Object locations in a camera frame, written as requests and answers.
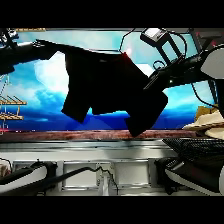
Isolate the dark checked garment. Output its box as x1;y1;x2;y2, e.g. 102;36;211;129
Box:
162;137;224;162

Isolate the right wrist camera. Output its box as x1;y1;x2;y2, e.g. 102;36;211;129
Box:
139;28;184;65

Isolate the black cable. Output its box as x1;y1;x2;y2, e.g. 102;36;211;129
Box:
118;28;138;54
31;165;120;196
190;79;219;111

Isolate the cream garment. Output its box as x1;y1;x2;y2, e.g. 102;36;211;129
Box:
182;110;224;140

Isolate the black garment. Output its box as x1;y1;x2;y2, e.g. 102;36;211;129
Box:
35;39;170;138

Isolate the silver frame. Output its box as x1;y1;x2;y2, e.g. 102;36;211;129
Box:
0;139;224;197

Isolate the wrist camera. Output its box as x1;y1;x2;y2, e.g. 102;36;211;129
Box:
139;28;184;65
0;28;20;50

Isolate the yellow garment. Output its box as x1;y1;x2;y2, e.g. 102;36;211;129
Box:
195;105;220;120

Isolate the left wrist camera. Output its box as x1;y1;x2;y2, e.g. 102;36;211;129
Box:
0;28;20;50

